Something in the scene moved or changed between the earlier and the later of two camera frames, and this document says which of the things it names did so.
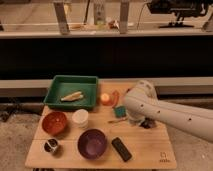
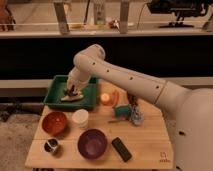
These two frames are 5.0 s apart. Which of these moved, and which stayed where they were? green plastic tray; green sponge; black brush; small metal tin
Moved: black brush
Stayed: green sponge; green plastic tray; small metal tin
